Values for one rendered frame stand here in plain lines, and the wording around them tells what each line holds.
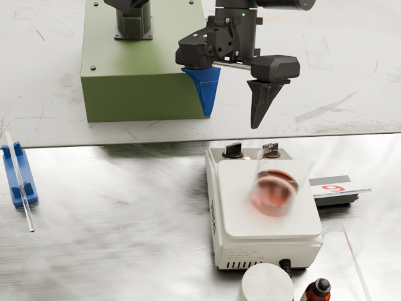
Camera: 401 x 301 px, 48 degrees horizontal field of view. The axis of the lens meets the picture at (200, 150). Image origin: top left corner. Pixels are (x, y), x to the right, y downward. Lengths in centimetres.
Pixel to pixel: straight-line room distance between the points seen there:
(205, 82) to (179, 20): 19
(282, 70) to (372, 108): 36
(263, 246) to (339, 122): 35
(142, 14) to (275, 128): 30
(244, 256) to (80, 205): 25
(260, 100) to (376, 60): 48
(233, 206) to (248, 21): 24
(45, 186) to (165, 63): 27
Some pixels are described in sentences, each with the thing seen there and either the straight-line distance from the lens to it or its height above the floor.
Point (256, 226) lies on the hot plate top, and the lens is 55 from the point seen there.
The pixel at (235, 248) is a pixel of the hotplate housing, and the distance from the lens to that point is 55.
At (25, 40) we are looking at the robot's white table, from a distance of 99.
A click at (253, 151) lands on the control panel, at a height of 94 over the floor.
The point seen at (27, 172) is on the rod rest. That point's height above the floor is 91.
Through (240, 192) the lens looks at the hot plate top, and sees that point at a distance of 57.
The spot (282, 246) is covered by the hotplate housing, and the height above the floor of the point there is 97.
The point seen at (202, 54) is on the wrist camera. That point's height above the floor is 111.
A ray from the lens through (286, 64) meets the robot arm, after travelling 57.
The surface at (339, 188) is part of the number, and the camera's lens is 70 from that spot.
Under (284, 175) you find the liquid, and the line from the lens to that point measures 57.
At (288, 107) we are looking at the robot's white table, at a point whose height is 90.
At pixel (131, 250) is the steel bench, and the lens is 62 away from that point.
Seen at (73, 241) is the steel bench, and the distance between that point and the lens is 64.
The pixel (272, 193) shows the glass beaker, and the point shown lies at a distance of 52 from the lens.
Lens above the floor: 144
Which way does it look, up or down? 47 degrees down
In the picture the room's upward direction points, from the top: 6 degrees clockwise
